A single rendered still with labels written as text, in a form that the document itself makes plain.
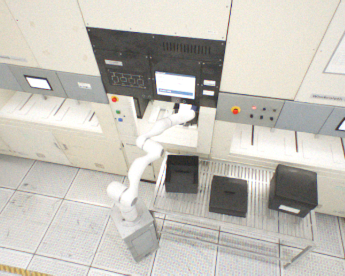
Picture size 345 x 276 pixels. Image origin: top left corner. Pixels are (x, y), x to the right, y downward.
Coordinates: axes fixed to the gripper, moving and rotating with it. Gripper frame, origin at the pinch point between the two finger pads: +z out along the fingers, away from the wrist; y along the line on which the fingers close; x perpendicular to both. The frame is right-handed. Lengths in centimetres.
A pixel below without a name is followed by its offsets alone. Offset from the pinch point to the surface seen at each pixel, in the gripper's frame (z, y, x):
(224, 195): -71, 45, -33
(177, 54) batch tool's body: -30, -1, 63
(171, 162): -47, -5, -38
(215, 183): -62, 36, -34
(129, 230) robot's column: -112, -23, -44
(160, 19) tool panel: -30, -12, 85
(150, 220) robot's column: -101, -10, -44
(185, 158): -45, 7, -31
